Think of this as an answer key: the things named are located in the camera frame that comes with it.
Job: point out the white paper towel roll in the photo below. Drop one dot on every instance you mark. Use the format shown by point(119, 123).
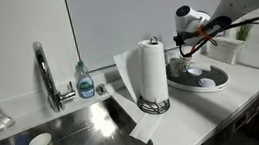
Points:
point(153, 72)

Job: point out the green plant in white planter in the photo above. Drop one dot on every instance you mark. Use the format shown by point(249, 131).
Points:
point(226, 51)

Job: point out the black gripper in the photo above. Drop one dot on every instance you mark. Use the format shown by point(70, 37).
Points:
point(185, 38)

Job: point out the loose white paper towel sheet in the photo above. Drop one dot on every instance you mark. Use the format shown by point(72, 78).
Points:
point(129, 72)

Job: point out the stainless steel sink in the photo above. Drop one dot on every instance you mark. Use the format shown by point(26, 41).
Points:
point(86, 128)

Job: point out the round black tray white rim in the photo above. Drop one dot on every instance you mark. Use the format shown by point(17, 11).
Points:
point(217, 76)

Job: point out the chrome kitchen faucet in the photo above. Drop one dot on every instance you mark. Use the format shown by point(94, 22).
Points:
point(48, 79)

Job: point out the paper towel roll on holder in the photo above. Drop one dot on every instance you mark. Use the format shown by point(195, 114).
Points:
point(154, 108)

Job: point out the round chrome knob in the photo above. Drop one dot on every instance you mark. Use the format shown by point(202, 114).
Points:
point(100, 89)

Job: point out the clear dish soap bottle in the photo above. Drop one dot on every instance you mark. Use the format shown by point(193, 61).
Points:
point(85, 85)

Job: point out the white paper towel piece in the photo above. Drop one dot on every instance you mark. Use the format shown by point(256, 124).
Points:
point(147, 127)

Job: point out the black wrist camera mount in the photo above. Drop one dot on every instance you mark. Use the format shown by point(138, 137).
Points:
point(217, 24)

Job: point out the orange stick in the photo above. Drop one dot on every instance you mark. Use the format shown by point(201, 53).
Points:
point(193, 49)

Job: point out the white plastic cup lid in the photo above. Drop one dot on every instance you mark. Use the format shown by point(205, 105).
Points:
point(195, 71)
point(207, 82)

